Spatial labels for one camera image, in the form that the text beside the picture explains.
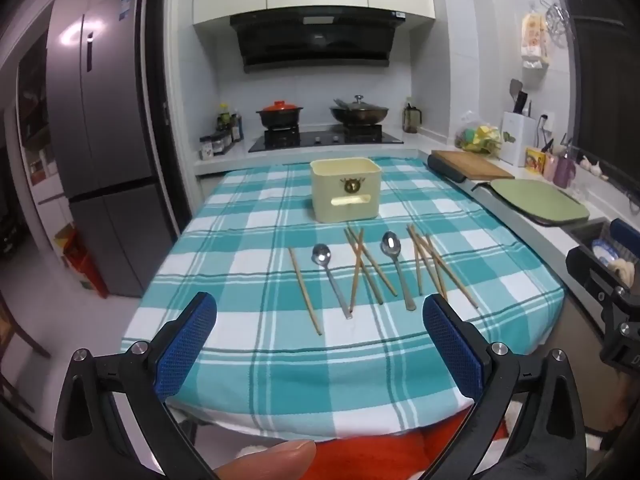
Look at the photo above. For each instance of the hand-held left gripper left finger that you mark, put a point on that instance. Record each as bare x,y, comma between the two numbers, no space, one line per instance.
185,347

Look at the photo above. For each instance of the green cutting board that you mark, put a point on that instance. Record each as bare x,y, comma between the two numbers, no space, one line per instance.
540,200

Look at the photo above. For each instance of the glass wok lid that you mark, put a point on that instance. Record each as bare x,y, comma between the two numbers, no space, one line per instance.
357,104

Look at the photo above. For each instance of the yellow box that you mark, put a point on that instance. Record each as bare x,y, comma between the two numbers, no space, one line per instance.
535,161

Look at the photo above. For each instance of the green label oil bottle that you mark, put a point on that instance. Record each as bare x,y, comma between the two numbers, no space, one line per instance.
221,127

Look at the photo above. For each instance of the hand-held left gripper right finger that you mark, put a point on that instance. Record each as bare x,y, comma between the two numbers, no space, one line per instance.
454,352

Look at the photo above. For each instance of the white knife holder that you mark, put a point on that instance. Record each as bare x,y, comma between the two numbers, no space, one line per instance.
517,140

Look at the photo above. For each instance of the person's right forearm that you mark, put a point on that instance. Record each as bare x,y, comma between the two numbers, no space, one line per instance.
629,402

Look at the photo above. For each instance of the wooden cutting board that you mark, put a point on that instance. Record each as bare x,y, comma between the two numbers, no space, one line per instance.
475,165

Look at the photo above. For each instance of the metal wall hook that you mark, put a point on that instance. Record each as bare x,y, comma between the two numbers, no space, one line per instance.
556,17

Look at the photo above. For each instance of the yellow cap dark bottle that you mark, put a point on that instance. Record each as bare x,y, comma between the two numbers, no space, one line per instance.
228,115

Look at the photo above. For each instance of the dark water jug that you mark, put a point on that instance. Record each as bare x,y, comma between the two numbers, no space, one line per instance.
412,120

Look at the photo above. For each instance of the wooden chopstick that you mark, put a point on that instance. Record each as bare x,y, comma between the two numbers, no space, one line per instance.
364,267
431,272
450,275
382,274
305,290
354,280
437,267

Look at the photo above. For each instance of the white label shaker jar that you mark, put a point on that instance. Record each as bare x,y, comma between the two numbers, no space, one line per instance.
206,149

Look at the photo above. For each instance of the teal plaid tablecloth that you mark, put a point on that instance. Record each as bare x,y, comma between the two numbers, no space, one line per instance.
240,220

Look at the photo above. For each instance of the white blue bowl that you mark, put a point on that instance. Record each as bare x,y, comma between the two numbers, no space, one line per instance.
604,254

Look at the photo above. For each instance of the person's left hand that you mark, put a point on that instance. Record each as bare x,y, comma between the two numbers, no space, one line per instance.
272,460

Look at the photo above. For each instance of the red cardboard box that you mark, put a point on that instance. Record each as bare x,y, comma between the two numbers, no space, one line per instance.
85,265

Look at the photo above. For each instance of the black gas stove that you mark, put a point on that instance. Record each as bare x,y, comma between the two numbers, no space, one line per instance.
320,139

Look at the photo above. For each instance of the garlic bulb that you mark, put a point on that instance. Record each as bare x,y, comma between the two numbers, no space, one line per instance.
586,163
597,168

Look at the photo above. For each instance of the plastic bag of sponges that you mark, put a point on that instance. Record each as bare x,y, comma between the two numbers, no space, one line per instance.
477,137

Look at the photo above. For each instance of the grey spatula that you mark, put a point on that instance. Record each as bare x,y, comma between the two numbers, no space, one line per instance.
515,89

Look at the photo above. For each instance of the orange pot lid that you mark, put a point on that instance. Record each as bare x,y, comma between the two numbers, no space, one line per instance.
279,106

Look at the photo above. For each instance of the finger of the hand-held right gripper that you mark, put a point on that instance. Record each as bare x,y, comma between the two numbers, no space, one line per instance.
592,272
627,235

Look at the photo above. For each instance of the black range hood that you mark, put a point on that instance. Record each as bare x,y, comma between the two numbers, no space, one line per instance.
315,40

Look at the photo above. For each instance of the dark display cabinet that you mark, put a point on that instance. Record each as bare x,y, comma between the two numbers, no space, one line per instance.
35,120

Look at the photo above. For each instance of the cream plastic utensil container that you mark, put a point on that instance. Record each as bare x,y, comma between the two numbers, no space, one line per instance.
345,190

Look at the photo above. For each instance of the purple cup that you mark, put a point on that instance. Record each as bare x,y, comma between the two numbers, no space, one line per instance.
564,172

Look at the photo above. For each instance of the clear spice jar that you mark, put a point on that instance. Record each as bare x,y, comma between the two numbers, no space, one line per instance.
217,146
224,142

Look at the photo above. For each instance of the grey refrigerator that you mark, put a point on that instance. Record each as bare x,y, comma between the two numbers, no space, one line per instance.
110,110

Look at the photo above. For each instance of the hanging printed bag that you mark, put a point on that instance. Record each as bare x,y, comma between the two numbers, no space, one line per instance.
534,37

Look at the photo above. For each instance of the white wall socket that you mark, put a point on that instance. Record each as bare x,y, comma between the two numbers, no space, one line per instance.
547,122

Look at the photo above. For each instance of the black clay pot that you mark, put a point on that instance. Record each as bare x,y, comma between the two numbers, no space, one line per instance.
280,120

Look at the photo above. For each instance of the pink cup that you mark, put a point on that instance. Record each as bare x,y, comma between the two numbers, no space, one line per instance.
550,167

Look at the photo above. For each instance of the wooden chair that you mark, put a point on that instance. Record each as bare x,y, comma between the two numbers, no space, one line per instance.
20,330

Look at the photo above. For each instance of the dark wok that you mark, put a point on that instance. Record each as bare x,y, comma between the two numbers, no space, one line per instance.
360,117

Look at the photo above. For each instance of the metal spoon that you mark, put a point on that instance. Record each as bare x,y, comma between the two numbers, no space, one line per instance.
390,245
321,255

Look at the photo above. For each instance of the red garment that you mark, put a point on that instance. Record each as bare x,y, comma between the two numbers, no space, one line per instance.
390,455

